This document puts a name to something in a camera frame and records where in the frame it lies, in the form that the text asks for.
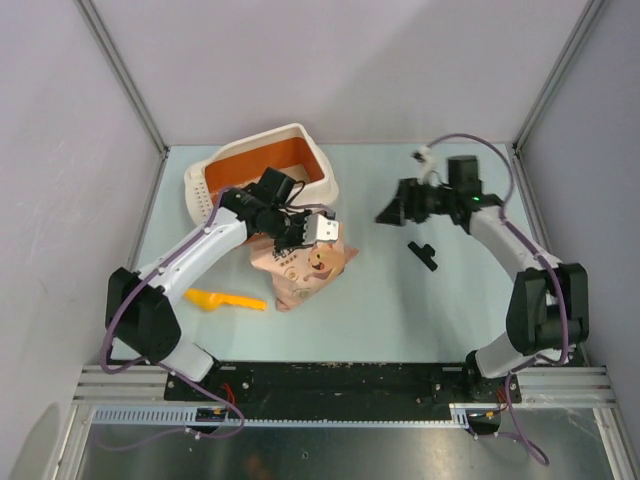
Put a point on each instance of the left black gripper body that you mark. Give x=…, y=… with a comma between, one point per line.
x=288, y=230

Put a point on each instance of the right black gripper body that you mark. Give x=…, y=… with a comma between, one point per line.
x=428, y=200

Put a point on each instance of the pink cat litter bag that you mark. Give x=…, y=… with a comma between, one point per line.
x=297, y=275

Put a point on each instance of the black bag sealing clip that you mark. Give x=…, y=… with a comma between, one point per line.
x=425, y=253

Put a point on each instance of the white orange litter box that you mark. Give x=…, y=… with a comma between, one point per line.
x=243, y=161

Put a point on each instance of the yellow plastic litter scoop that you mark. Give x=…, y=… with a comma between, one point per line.
x=211, y=301

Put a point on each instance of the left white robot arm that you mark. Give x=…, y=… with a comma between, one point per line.
x=140, y=304

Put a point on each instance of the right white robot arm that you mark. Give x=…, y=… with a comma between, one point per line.
x=548, y=311

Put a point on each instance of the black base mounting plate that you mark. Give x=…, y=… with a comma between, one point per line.
x=351, y=391

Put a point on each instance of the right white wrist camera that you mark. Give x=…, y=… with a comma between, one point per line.
x=427, y=161

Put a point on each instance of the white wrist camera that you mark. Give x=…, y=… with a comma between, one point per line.
x=320, y=229
x=427, y=161

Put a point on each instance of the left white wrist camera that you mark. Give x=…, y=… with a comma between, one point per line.
x=320, y=229

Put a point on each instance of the grey slotted cable duct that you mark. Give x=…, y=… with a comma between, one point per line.
x=191, y=416

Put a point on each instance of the aluminium frame rail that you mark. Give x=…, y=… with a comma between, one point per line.
x=579, y=387

